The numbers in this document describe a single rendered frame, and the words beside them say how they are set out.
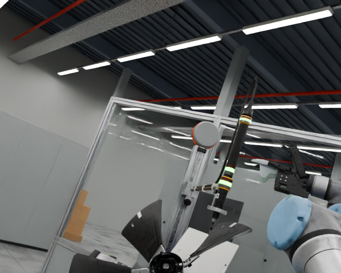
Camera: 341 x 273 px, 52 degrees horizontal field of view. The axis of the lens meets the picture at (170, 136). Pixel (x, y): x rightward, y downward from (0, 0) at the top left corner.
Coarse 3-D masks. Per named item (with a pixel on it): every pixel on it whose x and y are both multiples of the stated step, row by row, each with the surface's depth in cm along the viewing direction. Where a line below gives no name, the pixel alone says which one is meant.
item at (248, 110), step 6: (252, 102) 131; (246, 108) 130; (252, 108) 131; (246, 114) 133; (222, 192) 123; (216, 198) 124; (222, 198) 123; (216, 204) 123; (222, 204) 123; (216, 216) 122
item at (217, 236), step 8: (224, 224) 143; (240, 224) 136; (216, 232) 140; (224, 232) 134; (232, 232) 131; (240, 232) 129; (248, 232) 128; (208, 240) 136; (216, 240) 130; (224, 240) 127; (200, 248) 132; (208, 248) 126; (192, 256) 130
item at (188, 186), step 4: (184, 184) 189; (188, 184) 182; (192, 184) 182; (184, 188) 184; (188, 188) 181; (184, 192) 181; (188, 192) 181; (192, 192) 181; (196, 192) 182; (184, 196) 189; (192, 196) 181; (196, 196) 181
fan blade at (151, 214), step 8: (160, 200) 148; (144, 208) 150; (152, 208) 147; (160, 208) 144; (136, 216) 150; (144, 216) 147; (152, 216) 143; (160, 216) 141; (128, 224) 150; (136, 224) 147; (144, 224) 144; (152, 224) 140; (160, 224) 138; (128, 232) 148; (136, 232) 145; (144, 232) 141; (152, 232) 138; (160, 232) 135; (128, 240) 146; (136, 240) 142; (144, 240) 139; (152, 240) 136; (160, 240) 132; (136, 248) 141; (144, 248) 138; (152, 248) 134; (144, 256) 136; (152, 256) 133
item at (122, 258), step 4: (120, 256) 150; (124, 256) 150; (128, 256) 150; (120, 260) 148; (124, 260) 148; (128, 260) 148; (132, 260) 148; (136, 260) 148; (128, 264) 146; (132, 264) 146; (136, 264) 147; (136, 268) 148; (140, 268) 148
